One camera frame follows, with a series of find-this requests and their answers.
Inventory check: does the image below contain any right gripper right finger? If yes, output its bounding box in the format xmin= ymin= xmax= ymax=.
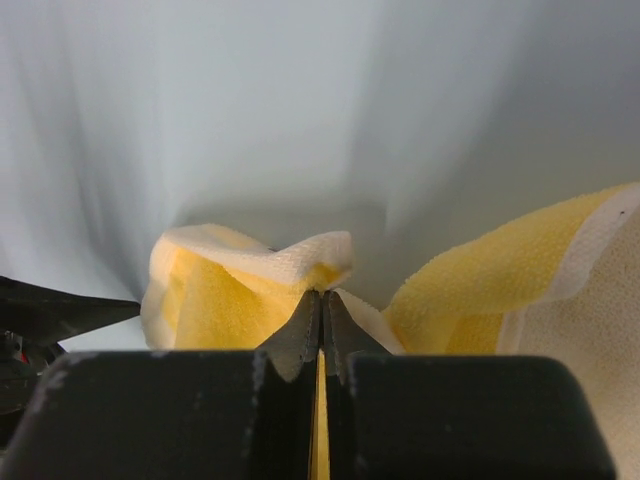
xmin=322 ymin=292 xmax=616 ymax=479

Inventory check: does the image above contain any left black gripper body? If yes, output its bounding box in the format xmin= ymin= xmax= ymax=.
xmin=1 ymin=330 xmax=65 ymax=415

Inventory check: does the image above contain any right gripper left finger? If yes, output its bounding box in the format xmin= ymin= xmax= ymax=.
xmin=1 ymin=292 xmax=320 ymax=479

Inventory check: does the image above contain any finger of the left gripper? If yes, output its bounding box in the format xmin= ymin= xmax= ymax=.
xmin=1 ymin=277 xmax=140 ymax=346

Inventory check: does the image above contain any yellow towel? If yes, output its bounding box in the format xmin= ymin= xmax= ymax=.
xmin=140 ymin=183 xmax=639 ymax=479

